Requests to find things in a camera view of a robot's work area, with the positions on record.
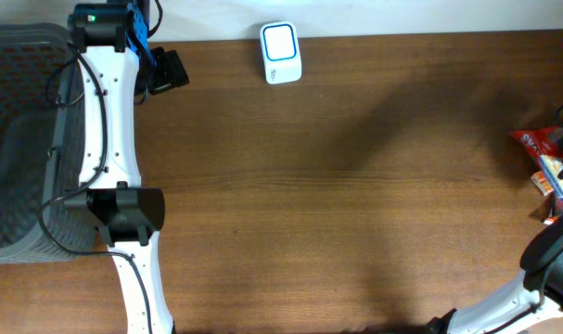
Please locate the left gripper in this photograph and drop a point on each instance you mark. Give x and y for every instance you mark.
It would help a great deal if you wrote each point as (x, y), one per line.
(172, 71)

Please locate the red snack bag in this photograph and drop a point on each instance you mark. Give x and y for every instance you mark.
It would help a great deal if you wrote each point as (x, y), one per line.
(541, 141)

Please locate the small orange candy packet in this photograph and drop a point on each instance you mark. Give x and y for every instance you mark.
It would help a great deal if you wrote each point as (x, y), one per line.
(541, 183)

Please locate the black patterned snack packet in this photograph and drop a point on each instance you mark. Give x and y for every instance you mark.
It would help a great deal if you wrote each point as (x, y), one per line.
(546, 213)

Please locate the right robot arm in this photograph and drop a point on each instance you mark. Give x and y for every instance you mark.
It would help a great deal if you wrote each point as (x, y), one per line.
(533, 296)

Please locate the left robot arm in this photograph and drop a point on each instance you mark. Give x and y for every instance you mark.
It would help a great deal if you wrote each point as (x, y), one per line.
(110, 43)

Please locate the white barcode scanner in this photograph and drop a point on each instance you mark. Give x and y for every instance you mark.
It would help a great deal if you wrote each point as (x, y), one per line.
(281, 52)

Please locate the dark grey plastic basket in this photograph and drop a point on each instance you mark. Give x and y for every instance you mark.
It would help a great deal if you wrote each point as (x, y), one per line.
(41, 145)

